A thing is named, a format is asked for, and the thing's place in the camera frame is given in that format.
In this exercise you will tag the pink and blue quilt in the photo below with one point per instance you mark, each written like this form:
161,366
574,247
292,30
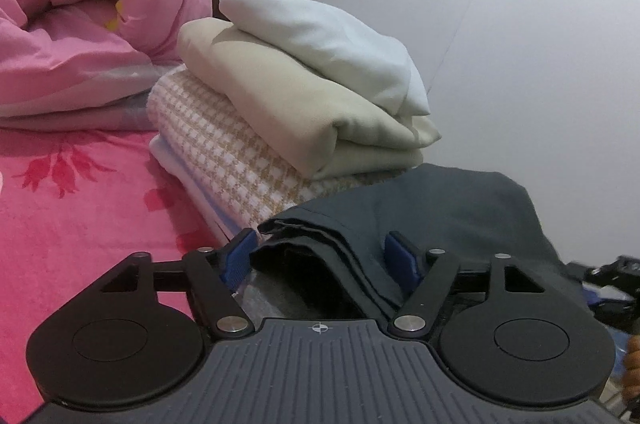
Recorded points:
100,28

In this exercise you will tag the person's right hand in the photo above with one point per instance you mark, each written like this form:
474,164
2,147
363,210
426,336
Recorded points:
632,369

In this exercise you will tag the purple folded cloth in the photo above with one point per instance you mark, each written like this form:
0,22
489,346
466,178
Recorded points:
200,199

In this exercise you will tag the pink floral bed sheet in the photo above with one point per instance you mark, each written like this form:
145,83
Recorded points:
100,214

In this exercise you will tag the dark grey garment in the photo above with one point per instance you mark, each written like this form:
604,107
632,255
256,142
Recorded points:
450,214

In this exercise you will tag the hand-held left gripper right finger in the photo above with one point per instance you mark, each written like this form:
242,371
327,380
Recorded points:
400,254

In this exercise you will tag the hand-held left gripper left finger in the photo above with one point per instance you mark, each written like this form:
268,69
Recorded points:
237,256

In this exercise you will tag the beige folded cloth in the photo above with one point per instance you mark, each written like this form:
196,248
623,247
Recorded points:
280,103

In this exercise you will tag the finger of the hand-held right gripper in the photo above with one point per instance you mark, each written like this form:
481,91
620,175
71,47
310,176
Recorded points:
612,274

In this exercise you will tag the white folded cloth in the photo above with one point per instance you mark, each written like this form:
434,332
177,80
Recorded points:
320,33

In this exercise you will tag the pink checked folded cloth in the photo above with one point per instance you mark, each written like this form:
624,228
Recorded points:
215,153

